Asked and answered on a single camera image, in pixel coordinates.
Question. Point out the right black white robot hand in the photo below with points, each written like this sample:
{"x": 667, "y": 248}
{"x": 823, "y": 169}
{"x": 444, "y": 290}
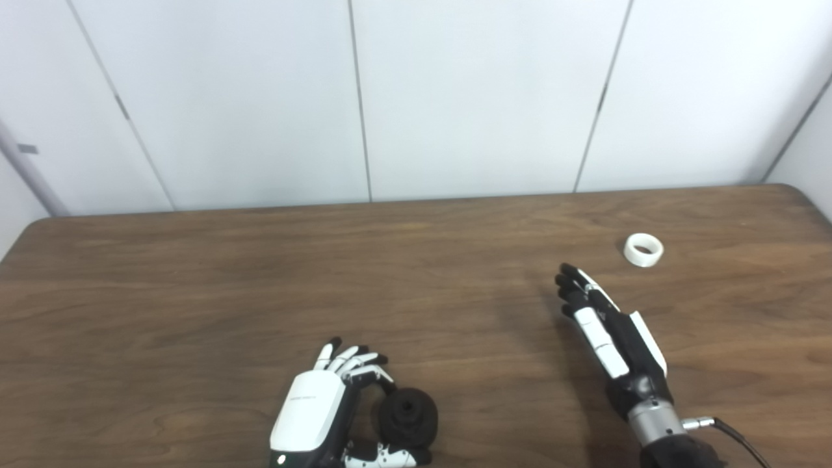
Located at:
{"x": 624, "y": 351}

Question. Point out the round black part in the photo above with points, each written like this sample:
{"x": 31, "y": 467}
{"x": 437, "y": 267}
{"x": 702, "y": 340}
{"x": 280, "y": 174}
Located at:
{"x": 416, "y": 422}

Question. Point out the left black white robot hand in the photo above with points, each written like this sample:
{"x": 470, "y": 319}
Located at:
{"x": 309, "y": 416}

